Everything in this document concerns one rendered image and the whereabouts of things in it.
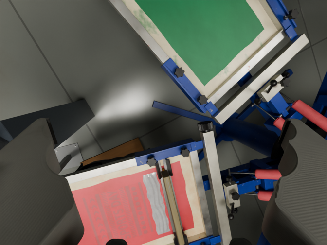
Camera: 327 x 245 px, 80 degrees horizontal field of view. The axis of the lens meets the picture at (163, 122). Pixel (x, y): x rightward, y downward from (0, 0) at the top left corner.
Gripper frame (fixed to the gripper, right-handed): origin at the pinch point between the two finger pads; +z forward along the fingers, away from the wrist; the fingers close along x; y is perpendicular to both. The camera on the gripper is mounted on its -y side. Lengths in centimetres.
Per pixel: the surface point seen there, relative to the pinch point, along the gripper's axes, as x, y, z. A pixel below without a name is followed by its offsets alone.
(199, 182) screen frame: 19, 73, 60
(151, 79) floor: -9, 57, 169
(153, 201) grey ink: -4, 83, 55
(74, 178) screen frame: -40, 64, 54
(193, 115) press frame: 32, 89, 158
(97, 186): -32, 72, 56
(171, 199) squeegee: 4, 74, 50
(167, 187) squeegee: 3, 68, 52
